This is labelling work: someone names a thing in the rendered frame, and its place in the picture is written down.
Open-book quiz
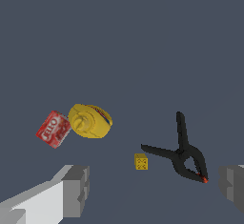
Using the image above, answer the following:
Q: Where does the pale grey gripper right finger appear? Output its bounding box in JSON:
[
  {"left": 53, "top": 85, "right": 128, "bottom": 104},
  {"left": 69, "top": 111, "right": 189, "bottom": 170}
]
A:
[{"left": 217, "top": 164, "right": 244, "bottom": 214}]

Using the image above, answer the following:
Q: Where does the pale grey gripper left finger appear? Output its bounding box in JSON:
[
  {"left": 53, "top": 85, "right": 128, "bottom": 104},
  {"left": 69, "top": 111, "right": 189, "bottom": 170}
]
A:
[{"left": 0, "top": 164, "right": 91, "bottom": 224}]

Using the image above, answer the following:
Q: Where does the black spring clamp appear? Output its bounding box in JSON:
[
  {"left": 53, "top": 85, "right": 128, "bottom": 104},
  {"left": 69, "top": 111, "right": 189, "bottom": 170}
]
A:
[{"left": 140, "top": 111, "right": 210, "bottom": 184}]

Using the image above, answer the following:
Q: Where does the red Jell-O box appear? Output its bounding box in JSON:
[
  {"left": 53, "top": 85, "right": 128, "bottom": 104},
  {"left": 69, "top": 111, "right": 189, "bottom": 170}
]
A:
[{"left": 35, "top": 110, "right": 72, "bottom": 150}]

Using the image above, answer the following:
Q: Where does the yellow mustard bottle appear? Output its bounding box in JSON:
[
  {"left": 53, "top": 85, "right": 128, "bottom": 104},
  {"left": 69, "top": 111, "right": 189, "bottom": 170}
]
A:
[{"left": 67, "top": 103, "right": 113, "bottom": 139}]

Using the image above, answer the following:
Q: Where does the small yellow cube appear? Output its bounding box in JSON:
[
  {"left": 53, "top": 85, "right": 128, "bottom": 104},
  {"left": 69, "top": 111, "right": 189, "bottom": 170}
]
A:
[{"left": 133, "top": 153, "right": 149, "bottom": 172}]

